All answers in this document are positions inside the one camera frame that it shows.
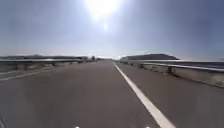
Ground sandy gravel verge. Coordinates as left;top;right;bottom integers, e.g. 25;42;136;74
131;63;224;89

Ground white painted edge line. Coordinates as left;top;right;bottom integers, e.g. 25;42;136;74
111;61;177;128

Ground grey asphalt road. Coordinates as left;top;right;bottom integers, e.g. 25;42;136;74
0;60;224;128

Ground pale painted line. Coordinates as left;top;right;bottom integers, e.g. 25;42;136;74
0;66;59;82

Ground dark hill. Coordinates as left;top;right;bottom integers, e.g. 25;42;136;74
120;53;180;61

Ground metal guardrail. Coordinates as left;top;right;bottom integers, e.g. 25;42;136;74
117;59;224;76
0;57;88;69

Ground low distant hills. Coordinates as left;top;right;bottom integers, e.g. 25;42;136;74
0;54;84;60

